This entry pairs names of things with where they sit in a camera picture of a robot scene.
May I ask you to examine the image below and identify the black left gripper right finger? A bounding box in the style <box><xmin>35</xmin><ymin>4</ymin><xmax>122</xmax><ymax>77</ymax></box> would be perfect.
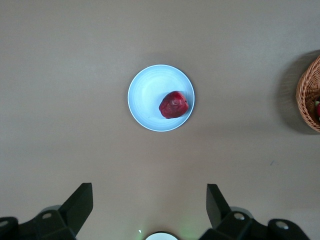
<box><xmin>199</xmin><ymin>183</ymin><xmax>311</xmax><ymax>240</ymax></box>

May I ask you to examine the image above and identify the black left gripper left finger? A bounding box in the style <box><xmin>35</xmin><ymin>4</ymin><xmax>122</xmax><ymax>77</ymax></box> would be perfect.
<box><xmin>0</xmin><ymin>182</ymin><xmax>94</xmax><ymax>240</ymax></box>

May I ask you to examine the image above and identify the dark red apple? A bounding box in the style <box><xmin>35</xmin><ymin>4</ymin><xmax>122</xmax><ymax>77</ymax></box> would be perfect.
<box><xmin>158</xmin><ymin>90</ymin><xmax>189</xmax><ymax>120</ymax></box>

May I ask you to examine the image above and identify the light blue round plate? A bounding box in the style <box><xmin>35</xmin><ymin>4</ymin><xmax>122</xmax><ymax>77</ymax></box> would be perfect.
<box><xmin>127</xmin><ymin>64</ymin><xmax>196</xmax><ymax>133</ymax></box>

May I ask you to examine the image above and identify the brown wicker basket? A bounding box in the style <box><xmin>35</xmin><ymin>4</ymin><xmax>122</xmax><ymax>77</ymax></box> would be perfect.
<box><xmin>295</xmin><ymin>54</ymin><xmax>320</xmax><ymax>133</ymax></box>

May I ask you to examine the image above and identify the pink dragon fruit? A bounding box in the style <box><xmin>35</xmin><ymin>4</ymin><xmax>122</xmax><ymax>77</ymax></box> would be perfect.
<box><xmin>314</xmin><ymin>96</ymin><xmax>320</xmax><ymax>123</ymax></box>

